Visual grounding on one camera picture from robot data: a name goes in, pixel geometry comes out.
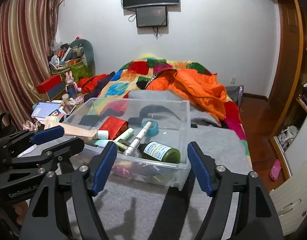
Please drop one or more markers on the striped curtain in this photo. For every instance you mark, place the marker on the striped curtain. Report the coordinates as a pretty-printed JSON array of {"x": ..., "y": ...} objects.
[{"x": 21, "y": 55}]

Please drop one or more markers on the orange puffer jacket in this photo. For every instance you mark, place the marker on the orange puffer jacket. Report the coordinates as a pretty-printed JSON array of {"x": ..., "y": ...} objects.
[{"x": 193, "y": 85}]

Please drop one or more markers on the wall socket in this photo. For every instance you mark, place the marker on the wall socket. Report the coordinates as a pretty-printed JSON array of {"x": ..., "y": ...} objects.
[{"x": 233, "y": 80}]

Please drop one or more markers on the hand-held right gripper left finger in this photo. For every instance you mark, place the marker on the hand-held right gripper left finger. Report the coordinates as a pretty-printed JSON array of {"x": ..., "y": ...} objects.
[{"x": 103, "y": 170}]

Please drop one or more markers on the mint green bottle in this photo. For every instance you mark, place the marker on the mint green bottle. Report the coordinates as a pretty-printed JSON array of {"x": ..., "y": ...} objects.
[{"x": 102, "y": 143}]

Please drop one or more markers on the grey purple bag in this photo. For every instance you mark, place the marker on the grey purple bag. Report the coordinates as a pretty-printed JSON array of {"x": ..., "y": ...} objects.
[{"x": 234, "y": 93}]

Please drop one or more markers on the beige cosmetic tube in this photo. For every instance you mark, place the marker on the beige cosmetic tube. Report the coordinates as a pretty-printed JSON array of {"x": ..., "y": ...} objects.
[{"x": 78, "y": 131}]

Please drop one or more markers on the dark purple garment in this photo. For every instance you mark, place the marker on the dark purple garment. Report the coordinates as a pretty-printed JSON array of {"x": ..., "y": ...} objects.
[{"x": 103, "y": 86}]

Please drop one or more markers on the grey plush toy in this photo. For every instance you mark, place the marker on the grey plush toy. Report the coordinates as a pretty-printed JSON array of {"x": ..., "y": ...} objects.
[{"x": 87, "y": 48}]

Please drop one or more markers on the wooden shelf unit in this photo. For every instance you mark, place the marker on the wooden shelf unit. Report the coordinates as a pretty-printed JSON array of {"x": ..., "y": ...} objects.
[{"x": 303, "y": 110}]

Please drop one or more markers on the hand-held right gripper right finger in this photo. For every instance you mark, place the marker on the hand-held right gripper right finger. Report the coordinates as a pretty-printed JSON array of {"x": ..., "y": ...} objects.
[{"x": 201, "y": 170}]

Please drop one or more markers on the beige cup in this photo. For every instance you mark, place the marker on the beige cup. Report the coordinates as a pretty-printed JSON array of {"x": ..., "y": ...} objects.
[{"x": 66, "y": 98}]

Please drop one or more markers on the light green tube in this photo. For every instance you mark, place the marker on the light green tube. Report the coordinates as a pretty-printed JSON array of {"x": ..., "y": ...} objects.
[{"x": 126, "y": 133}]

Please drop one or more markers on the white slim tube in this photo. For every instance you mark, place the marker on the white slim tube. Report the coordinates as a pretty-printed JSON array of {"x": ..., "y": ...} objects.
[{"x": 141, "y": 136}]

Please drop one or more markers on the dark green bottle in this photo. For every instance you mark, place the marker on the dark green bottle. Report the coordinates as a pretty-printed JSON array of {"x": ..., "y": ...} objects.
[{"x": 168, "y": 155}]

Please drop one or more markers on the pink bunny bottle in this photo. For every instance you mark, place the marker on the pink bunny bottle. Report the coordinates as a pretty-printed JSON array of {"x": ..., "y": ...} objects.
[{"x": 71, "y": 85}]

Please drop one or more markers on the green cardboard box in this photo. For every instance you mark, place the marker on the green cardboard box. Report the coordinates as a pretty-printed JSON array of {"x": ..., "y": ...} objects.
[{"x": 79, "y": 71}]

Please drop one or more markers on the grey black patterned blanket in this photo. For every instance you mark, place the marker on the grey black patterned blanket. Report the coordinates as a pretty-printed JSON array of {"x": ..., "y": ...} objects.
[{"x": 218, "y": 142}]

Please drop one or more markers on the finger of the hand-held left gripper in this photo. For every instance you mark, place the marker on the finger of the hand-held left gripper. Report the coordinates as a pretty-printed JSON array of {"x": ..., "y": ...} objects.
[
  {"x": 47, "y": 135},
  {"x": 66, "y": 146}
]

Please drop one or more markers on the white shoes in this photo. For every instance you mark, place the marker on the white shoes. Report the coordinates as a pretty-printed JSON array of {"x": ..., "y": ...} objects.
[{"x": 288, "y": 135}]

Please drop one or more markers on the grey box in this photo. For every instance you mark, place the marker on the grey box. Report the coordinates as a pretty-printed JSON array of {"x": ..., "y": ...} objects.
[{"x": 57, "y": 92}]

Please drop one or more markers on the red box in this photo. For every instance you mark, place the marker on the red box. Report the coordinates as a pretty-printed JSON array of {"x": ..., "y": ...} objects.
[{"x": 48, "y": 83}]

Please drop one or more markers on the wooden door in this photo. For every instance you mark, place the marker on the wooden door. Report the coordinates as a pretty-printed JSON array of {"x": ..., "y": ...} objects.
[{"x": 286, "y": 67}]

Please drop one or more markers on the red packet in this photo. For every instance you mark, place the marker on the red packet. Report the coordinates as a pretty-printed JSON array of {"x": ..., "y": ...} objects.
[{"x": 111, "y": 126}]

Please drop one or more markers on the colourful patchwork blanket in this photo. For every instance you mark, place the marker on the colourful patchwork blanket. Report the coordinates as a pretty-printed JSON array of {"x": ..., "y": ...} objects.
[{"x": 133, "y": 67}]

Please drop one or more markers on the clear plastic bin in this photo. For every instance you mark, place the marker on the clear plastic bin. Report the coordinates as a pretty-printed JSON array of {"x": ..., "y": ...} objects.
[{"x": 143, "y": 177}]

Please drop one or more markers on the pink slipper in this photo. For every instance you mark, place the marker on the pink slipper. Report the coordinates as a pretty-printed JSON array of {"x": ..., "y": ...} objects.
[{"x": 275, "y": 170}]

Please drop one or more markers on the white blue booklet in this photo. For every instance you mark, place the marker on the white blue booklet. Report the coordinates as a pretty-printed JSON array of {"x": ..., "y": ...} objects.
[{"x": 44, "y": 110}]

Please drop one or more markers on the small wall monitor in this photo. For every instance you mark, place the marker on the small wall monitor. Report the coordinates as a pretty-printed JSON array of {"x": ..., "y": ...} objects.
[{"x": 151, "y": 16}]

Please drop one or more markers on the red garment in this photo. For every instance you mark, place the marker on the red garment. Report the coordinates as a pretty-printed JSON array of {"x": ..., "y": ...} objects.
[{"x": 88, "y": 81}]

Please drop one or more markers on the pink round case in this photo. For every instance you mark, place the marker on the pink round case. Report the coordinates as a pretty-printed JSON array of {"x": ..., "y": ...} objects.
[{"x": 79, "y": 100}]

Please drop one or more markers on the teal tape roll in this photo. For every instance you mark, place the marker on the teal tape roll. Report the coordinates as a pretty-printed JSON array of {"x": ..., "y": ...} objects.
[{"x": 153, "y": 130}]

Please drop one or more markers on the cream suitcase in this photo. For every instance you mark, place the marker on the cream suitcase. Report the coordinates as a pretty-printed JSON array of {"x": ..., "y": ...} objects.
[{"x": 293, "y": 192}]

